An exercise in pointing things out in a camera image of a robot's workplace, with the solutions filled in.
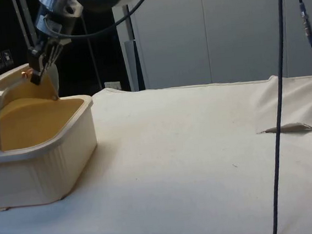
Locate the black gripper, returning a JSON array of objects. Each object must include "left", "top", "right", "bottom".
[{"left": 23, "top": 8, "right": 83, "bottom": 86}]

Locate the cream box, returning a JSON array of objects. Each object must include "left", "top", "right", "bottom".
[{"left": 0, "top": 92, "right": 103, "bottom": 211}]

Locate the pale grey locker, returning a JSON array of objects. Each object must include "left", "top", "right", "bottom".
[
  {"left": 111, "top": 0, "right": 212, "bottom": 93},
  {"left": 202, "top": 0, "right": 312, "bottom": 86}
]

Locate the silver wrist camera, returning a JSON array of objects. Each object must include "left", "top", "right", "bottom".
[{"left": 37, "top": 0, "right": 85, "bottom": 24}]

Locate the white wall socket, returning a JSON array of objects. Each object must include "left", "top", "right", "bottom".
[{"left": 105, "top": 80, "right": 122, "bottom": 92}]

